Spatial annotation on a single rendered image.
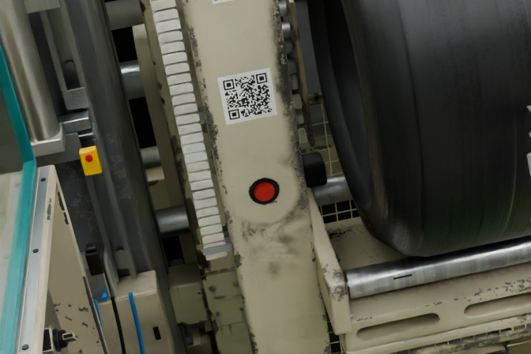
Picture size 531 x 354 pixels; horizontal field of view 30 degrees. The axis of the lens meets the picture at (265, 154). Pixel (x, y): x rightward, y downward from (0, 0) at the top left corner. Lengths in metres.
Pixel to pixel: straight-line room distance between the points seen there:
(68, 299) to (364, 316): 0.46
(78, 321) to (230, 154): 0.33
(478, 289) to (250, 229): 0.36
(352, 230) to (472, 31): 0.68
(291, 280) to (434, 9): 0.55
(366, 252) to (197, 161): 0.43
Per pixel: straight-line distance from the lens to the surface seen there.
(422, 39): 1.23
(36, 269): 1.05
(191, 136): 1.44
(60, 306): 1.33
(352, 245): 1.79
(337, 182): 1.75
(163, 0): 1.36
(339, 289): 1.47
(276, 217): 1.51
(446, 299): 1.55
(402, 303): 1.55
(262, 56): 1.39
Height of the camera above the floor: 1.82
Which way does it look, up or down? 29 degrees down
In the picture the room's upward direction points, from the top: 10 degrees counter-clockwise
